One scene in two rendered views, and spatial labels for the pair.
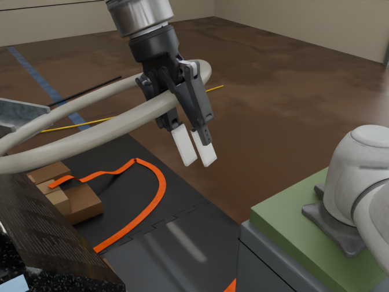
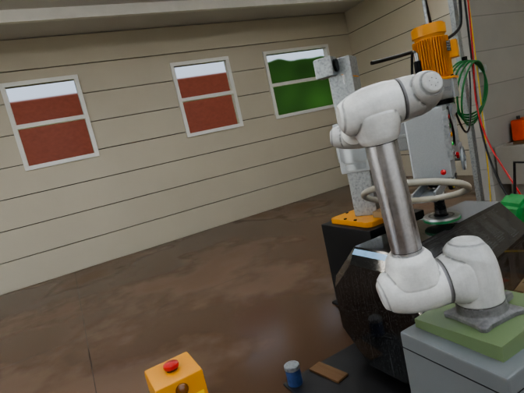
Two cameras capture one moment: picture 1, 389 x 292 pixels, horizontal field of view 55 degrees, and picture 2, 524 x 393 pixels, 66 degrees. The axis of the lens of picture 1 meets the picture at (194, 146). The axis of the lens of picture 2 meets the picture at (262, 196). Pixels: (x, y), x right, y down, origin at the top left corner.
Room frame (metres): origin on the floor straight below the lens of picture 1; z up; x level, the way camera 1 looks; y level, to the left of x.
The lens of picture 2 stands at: (0.30, -1.76, 1.60)
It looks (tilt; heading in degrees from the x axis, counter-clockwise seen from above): 8 degrees down; 99
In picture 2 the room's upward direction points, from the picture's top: 13 degrees counter-clockwise
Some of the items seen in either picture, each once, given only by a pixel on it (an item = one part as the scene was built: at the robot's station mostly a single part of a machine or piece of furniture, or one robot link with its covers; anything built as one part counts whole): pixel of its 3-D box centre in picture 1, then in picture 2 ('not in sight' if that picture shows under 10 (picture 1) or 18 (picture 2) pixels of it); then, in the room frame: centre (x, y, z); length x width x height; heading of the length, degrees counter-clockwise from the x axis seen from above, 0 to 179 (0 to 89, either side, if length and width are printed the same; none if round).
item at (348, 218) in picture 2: not in sight; (369, 214); (0.64, 1.63, 0.76); 0.49 x 0.49 x 0.05; 36
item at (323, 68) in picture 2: not in sight; (326, 68); (0.51, 1.55, 2.00); 0.20 x 0.18 x 0.15; 126
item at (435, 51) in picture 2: not in sight; (433, 54); (1.26, 1.39, 1.90); 0.31 x 0.28 x 0.40; 156
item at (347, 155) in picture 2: not in sight; (381, 139); (0.83, 1.56, 1.36); 0.74 x 0.34 x 0.25; 159
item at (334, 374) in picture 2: not in sight; (327, 371); (0.10, 0.66, 0.02); 0.25 x 0.10 x 0.01; 136
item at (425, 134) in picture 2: not in sight; (432, 143); (1.01, 0.87, 1.32); 0.36 x 0.22 x 0.45; 66
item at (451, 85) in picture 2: not in sight; (431, 94); (1.12, 1.12, 1.62); 0.96 x 0.25 x 0.17; 66
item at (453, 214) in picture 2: not in sight; (441, 216); (0.98, 0.80, 0.87); 0.21 x 0.21 x 0.01
